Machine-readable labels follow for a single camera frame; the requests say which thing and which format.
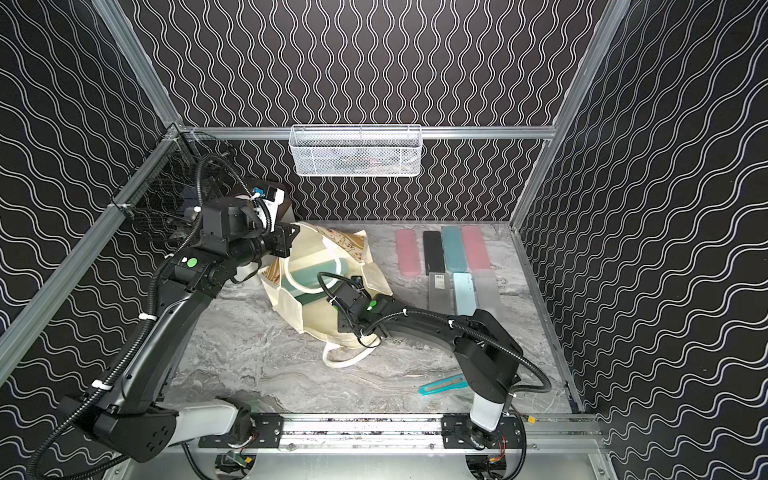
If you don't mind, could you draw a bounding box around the white wire mesh basket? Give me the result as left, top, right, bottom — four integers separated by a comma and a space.
288, 124, 423, 177

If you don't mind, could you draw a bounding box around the black pencil case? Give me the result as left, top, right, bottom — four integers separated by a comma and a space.
422, 231, 446, 274

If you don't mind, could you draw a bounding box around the black wire basket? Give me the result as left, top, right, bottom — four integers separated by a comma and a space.
119, 132, 237, 246

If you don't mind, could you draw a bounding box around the light blue pencil case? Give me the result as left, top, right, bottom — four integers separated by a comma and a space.
452, 272, 477, 316

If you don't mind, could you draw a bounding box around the teal translucent pencil case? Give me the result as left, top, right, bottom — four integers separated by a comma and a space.
441, 226, 468, 273

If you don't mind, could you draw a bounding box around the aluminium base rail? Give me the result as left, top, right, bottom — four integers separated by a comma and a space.
191, 413, 602, 454

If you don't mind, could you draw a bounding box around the cream canvas tote bag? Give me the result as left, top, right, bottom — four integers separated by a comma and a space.
258, 222, 393, 369

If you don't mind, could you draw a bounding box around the pink pencil case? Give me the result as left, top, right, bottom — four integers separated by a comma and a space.
395, 229, 422, 278
461, 225, 491, 271

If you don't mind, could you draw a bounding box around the green pencil case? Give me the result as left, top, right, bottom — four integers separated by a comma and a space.
278, 251, 361, 304

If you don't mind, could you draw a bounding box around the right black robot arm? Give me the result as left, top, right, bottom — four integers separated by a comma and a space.
317, 272, 552, 450

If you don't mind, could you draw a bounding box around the teal utility knife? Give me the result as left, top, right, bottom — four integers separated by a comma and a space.
418, 374, 469, 396

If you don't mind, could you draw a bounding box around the translucent clear pencil case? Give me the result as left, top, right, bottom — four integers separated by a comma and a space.
472, 270, 504, 321

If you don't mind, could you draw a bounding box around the grey pencil case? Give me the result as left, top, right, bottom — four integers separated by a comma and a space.
428, 272, 454, 315

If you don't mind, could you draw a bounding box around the brown lidded storage box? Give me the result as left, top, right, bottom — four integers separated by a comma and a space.
244, 177, 295, 227

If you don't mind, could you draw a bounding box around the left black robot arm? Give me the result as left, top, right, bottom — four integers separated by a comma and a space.
26, 153, 300, 479

